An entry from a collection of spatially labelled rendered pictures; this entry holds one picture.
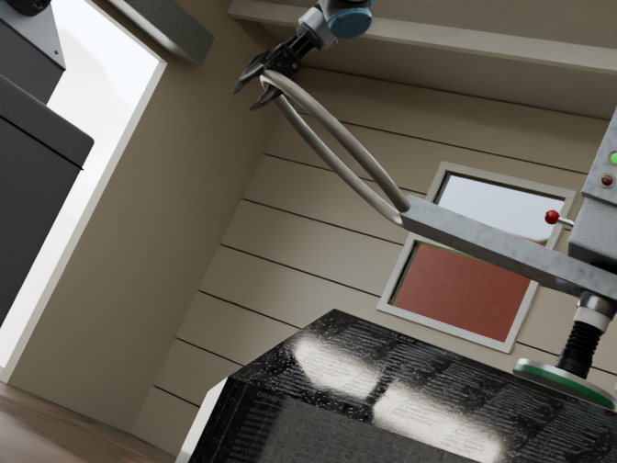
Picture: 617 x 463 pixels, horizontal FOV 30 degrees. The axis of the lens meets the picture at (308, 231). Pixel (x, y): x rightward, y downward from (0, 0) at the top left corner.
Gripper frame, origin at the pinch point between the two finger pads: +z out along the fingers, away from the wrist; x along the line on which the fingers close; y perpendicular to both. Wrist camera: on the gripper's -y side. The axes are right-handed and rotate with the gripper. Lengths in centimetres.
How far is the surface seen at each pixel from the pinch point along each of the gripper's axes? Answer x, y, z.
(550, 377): 78, 45, -2
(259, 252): 173, -818, 5
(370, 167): 26.4, 24.5, -6.8
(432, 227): 46, 21, -9
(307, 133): 18.1, -20.5, -7.4
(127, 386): 176, -810, 180
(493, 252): 57, 27, -14
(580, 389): 83, 48, -4
